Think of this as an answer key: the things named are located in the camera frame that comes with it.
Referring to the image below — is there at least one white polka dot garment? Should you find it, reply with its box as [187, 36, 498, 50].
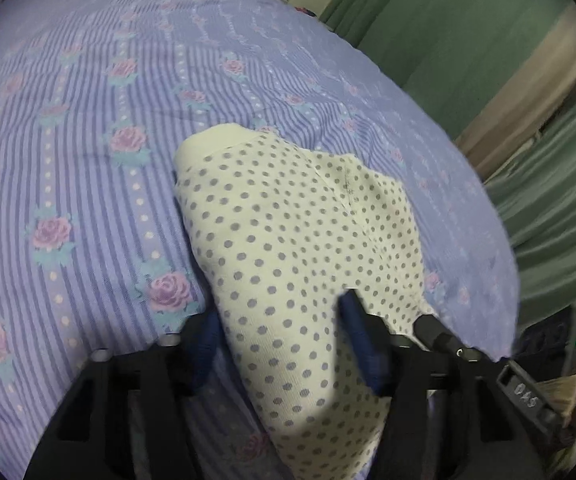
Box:
[175, 124, 430, 479]

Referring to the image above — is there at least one green curtain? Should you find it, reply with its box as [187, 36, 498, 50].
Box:
[323, 0, 576, 324]

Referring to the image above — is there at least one purple floral striped bedspread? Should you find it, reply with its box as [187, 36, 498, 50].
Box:
[0, 0, 519, 479]

